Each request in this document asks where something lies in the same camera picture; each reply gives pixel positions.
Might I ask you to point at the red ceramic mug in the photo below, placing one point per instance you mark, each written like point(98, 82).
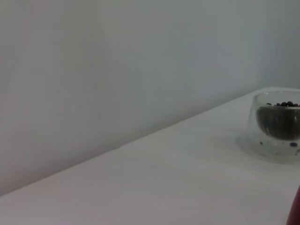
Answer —
point(295, 211)

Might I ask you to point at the clear glass saucer under cup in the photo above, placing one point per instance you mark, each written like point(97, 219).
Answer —
point(243, 146)

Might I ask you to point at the pile of coffee beans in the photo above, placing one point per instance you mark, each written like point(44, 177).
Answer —
point(279, 122)

